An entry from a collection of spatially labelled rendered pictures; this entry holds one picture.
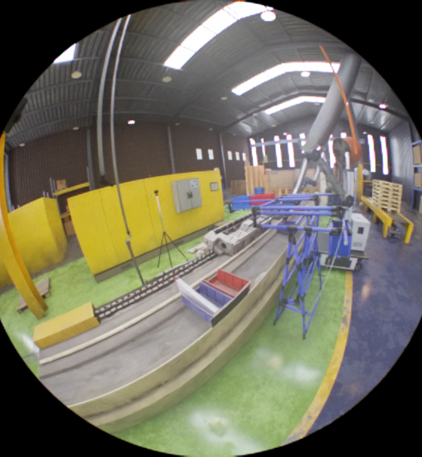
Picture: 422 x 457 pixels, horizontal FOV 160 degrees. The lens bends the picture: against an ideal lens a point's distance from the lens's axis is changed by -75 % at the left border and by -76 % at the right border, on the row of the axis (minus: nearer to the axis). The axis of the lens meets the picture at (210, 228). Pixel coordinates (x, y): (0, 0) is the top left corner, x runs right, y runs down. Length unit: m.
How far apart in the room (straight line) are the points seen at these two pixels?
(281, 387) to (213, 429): 0.70
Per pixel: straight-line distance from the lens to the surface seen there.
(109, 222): 3.28
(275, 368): 1.72
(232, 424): 1.62
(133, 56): 9.90
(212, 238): 1.71
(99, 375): 1.16
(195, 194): 3.90
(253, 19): 9.94
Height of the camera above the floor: 1.62
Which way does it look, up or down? 19 degrees down
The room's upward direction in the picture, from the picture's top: 7 degrees counter-clockwise
